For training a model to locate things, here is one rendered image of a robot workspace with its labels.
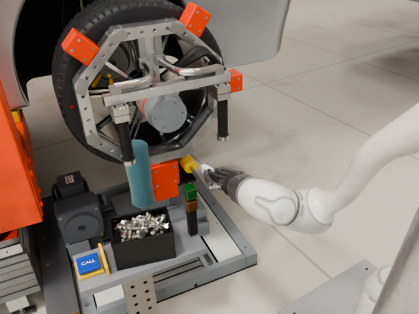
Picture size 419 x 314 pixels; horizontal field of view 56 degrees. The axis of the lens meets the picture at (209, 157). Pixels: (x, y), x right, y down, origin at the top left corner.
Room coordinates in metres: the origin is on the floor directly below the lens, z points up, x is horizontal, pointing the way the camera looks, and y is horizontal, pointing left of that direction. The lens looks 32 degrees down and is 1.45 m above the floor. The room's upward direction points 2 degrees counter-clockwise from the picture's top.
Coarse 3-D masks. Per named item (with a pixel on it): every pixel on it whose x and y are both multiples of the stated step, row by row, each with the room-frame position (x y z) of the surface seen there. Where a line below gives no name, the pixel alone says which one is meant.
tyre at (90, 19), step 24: (96, 0) 1.57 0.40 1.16; (120, 0) 1.47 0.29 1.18; (144, 0) 1.46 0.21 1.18; (72, 24) 1.47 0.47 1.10; (96, 24) 1.36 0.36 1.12; (216, 48) 1.53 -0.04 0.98; (72, 72) 1.31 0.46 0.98; (72, 96) 1.31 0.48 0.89; (72, 120) 1.30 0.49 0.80; (168, 144) 1.44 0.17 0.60
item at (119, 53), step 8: (120, 48) 1.83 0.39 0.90; (128, 48) 1.85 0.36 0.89; (112, 56) 1.78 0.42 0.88; (120, 56) 1.79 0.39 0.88; (128, 56) 1.85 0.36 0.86; (136, 56) 1.86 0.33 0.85; (120, 64) 1.79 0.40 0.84; (128, 64) 1.85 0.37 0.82; (104, 72) 1.76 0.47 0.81; (112, 72) 1.77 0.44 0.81; (128, 72) 1.85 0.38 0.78; (104, 80) 1.80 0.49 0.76; (120, 80) 1.83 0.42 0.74
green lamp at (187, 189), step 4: (188, 184) 1.07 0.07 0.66; (192, 184) 1.07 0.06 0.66; (184, 188) 1.05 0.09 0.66; (188, 188) 1.05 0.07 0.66; (192, 188) 1.05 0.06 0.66; (196, 188) 1.05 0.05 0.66; (184, 192) 1.05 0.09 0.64; (188, 192) 1.03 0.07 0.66; (192, 192) 1.04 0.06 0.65; (196, 192) 1.05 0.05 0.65; (188, 196) 1.03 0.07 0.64; (192, 196) 1.04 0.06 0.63; (196, 196) 1.05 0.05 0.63; (188, 200) 1.04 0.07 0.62
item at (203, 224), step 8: (104, 208) 1.59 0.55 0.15; (112, 208) 1.59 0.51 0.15; (104, 216) 1.50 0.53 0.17; (112, 216) 1.51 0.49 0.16; (104, 224) 1.47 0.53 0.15; (200, 224) 1.42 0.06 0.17; (208, 224) 1.43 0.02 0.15; (104, 232) 1.41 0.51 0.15; (200, 232) 1.42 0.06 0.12; (208, 232) 1.44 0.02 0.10; (104, 240) 1.32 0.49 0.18
